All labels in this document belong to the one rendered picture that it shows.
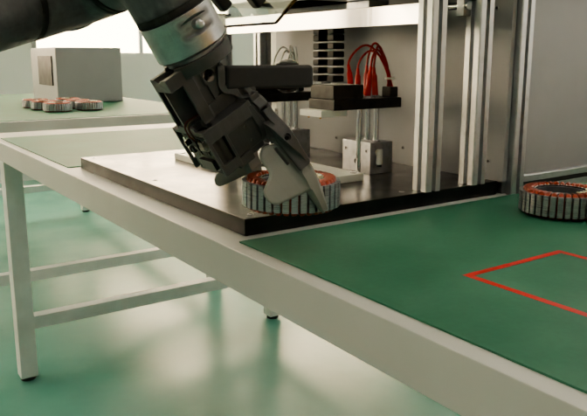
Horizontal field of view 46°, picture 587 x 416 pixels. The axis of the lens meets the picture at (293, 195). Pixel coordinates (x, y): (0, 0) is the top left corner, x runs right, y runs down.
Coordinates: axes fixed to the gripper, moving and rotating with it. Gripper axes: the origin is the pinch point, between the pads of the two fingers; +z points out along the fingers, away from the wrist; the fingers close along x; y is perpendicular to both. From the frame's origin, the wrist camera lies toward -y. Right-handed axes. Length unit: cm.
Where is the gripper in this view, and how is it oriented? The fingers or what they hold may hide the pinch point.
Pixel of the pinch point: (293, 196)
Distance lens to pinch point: 78.5
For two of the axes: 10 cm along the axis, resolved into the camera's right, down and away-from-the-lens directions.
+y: -7.1, 6.0, -3.7
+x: 5.7, 1.7, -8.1
